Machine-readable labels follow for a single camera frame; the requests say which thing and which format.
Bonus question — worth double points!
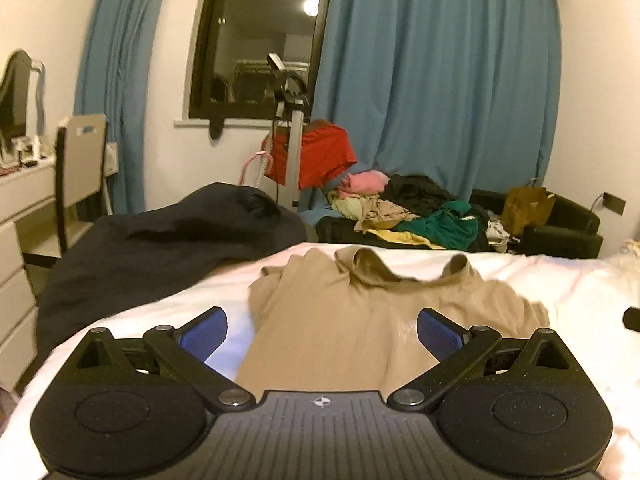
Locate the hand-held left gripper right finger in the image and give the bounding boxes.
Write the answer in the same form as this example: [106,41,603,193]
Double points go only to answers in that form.
[387,308,571,410]

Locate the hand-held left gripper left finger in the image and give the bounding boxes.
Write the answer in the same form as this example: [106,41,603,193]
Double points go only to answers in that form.
[75,306,256,411]

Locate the beige shirt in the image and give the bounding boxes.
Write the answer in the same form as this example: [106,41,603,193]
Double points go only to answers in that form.
[235,247,551,394]

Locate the black clothes heap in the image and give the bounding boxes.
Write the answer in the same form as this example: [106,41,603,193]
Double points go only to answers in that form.
[382,174,458,217]

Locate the white bed sheet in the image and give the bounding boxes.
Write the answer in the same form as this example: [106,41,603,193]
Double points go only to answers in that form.
[0,242,640,480]

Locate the black cloth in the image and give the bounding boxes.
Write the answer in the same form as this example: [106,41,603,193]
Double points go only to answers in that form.
[37,182,308,361]

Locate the yellow cloth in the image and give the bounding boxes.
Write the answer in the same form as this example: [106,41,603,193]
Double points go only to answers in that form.
[364,229,433,248]

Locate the white patterned cloth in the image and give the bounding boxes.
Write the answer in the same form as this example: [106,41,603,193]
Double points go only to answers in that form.
[484,220,512,253]

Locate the black sofa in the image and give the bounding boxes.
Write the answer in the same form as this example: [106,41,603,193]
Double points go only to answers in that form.
[315,187,603,260]

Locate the tan cloth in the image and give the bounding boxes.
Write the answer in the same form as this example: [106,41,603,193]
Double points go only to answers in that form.
[354,199,420,233]

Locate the brown paper bag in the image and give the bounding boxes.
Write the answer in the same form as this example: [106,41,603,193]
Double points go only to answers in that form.
[500,178,556,238]

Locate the light green cloth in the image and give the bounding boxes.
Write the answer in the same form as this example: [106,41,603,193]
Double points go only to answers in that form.
[327,191,373,221]

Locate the pink cloth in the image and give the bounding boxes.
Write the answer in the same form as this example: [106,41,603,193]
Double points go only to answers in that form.
[339,171,392,200]

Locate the beige chair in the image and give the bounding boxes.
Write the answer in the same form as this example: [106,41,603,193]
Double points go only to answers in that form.
[24,114,110,266]

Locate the white dresser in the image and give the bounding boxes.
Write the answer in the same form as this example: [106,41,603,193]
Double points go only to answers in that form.
[0,156,60,392]

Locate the red shorts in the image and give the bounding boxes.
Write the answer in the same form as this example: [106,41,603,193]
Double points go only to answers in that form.
[265,120,358,190]

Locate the blue curtain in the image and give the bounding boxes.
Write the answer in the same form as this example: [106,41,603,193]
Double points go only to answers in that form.
[312,0,563,207]
[74,0,213,216]

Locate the vanity mirror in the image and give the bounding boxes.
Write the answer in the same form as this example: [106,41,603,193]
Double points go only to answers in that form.
[0,50,47,158]

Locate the dark framed window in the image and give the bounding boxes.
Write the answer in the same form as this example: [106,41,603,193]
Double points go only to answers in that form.
[189,0,335,122]

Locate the pink steamer hose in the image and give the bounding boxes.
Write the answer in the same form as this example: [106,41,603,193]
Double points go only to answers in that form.
[239,151,275,186]

